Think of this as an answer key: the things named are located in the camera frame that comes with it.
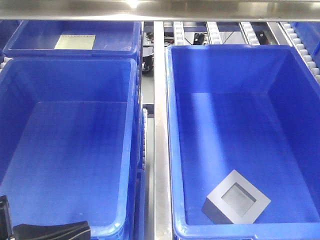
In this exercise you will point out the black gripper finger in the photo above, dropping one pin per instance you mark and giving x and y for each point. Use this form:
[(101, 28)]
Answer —
[(71, 231)]

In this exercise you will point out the gray square hollow base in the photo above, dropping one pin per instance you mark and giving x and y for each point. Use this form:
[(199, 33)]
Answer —
[(234, 201)]

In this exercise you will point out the left large blue bin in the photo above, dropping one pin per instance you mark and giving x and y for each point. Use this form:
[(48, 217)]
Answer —
[(68, 142)]

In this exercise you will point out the large blue bin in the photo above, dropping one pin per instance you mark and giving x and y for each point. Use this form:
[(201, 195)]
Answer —
[(252, 109), (68, 142)]

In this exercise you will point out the far blue bin with sheet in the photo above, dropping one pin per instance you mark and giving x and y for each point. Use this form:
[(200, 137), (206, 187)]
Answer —
[(120, 39)]

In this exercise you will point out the right large blue bin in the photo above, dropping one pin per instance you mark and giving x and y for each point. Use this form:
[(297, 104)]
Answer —
[(252, 109)]

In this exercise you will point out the pale green sheet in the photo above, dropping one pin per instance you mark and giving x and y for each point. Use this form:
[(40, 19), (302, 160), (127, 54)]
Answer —
[(75, 42)]

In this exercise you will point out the steel top beam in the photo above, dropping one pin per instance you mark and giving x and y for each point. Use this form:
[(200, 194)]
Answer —
[(162, 10)]

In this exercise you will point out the roller conveyor rails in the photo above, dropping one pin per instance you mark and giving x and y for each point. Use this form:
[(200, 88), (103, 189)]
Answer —
[(250, 32)]

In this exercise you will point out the steel divider rail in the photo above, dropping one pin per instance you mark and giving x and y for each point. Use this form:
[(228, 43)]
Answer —
[(163, 228)]

